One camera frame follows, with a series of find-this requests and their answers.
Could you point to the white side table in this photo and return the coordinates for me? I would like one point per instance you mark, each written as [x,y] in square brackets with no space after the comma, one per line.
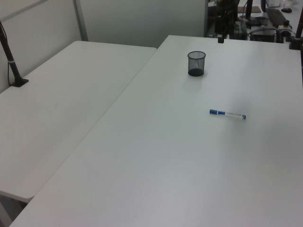
[59,106]

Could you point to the blue and white marker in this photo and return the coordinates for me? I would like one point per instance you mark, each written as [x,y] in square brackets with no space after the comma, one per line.
[227,114]

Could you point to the grey partition panel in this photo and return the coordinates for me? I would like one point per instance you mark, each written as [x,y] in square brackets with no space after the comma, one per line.
[142,21]

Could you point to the black pole with table clamp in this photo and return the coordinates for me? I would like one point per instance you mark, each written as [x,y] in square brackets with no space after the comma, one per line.
[297,40]

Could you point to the dark electronics box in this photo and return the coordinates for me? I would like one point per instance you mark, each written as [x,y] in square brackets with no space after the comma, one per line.
[262,34]

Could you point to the black keyboard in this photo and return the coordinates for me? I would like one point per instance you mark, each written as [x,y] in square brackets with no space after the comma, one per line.
[275,16]

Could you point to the white partition panel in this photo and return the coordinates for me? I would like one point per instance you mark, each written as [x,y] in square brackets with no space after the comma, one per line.
[35,35]

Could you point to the black mesh pen cup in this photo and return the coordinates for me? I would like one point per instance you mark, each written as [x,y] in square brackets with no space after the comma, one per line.
[196,67]

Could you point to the black computer mouse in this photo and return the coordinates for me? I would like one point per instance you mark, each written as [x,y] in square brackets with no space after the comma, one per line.
[286,10]

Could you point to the metal partition post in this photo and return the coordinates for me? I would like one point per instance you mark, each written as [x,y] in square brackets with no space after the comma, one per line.
[80,19]

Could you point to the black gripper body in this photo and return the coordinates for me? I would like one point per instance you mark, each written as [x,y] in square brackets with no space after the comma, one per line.
[226,16]

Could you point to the black monitor stand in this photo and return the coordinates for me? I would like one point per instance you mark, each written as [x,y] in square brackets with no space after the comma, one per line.
[248,9]

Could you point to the black camera stand pole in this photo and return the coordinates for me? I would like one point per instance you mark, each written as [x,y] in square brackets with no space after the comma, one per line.
[10,60]

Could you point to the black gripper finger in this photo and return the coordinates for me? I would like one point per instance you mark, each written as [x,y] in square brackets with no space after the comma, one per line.
[220,40]
[231,30]

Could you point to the small white and black camera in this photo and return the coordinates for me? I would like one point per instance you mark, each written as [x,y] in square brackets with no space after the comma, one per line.
[285,27]

